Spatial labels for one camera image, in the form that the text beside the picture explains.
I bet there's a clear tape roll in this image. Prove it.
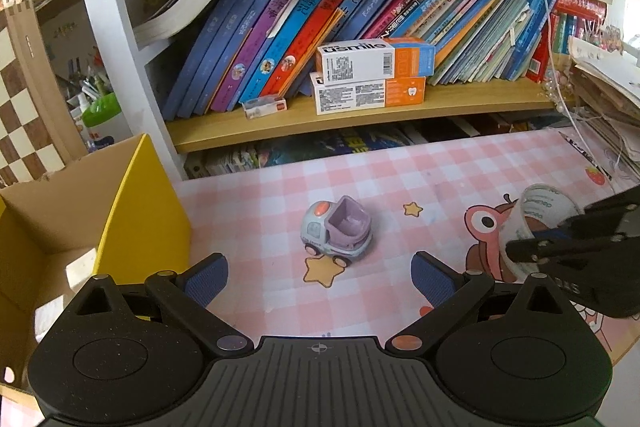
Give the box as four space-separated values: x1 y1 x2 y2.
498 184 582 283

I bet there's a purple toy truck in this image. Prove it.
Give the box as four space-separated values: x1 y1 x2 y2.
300 195 373 268

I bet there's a white foam block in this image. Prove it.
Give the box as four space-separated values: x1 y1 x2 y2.
65 248 98 293

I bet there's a pink cartoon desk mat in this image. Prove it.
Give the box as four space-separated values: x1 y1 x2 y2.
177 129 638 339

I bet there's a yellow cardboard box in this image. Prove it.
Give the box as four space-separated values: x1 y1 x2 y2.
1 134 191 389

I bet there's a stack of loose papers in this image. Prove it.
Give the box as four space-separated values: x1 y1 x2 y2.
568 37 639 178

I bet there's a green lidded cup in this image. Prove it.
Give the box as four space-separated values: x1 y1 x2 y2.
81 92 132 150

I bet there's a small red white box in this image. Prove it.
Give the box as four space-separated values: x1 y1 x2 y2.
241 95 288 119

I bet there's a wooden chessboard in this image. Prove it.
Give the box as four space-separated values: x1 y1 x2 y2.
0 1 88 187

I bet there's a lower orange white box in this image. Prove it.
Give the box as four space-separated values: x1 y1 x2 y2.
310 72 426 116

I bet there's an orange white box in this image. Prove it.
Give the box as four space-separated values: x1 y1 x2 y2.
310 72 426 116
316 38 436 84

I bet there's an upper orange white box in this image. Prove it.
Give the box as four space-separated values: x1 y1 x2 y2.
316 38 436 84

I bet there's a white charging cable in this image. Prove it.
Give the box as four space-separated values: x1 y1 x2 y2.
508 0 618 193

